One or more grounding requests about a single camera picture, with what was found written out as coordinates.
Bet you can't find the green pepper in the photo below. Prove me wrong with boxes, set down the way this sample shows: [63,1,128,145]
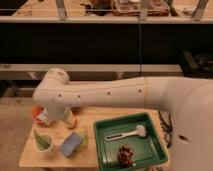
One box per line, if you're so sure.
[34,130,50,149]

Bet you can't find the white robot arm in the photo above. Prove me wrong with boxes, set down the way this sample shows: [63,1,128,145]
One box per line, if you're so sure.
[33,68,213,171]

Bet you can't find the orange fruit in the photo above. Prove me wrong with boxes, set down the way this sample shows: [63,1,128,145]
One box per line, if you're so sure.
[66,114,77,129]

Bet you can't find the white dish brush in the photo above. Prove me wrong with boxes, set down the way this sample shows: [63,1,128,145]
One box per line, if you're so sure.
[105,125,147,141]

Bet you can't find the blue yellow sponge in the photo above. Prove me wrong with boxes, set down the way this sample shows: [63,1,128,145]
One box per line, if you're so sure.
[59,131,88,158]

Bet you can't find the brown pine cone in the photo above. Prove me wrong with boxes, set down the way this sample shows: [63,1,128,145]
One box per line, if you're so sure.
[117,144,133,167]

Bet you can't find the crumpled white blue cloth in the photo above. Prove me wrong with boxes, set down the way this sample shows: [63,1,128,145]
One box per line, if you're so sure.
[37,114,47,122]

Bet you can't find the orange bowl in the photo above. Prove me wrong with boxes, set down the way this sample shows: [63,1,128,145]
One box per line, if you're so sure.
[31,105,43,125]

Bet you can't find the green plastic tray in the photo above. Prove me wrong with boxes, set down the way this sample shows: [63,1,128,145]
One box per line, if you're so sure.
[94,113,168,171]

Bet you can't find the cream striped cup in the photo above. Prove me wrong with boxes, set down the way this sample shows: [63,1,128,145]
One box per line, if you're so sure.
[34,134,56,158]

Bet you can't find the black cables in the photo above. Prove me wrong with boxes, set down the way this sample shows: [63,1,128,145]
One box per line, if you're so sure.
[158,109,174,149]

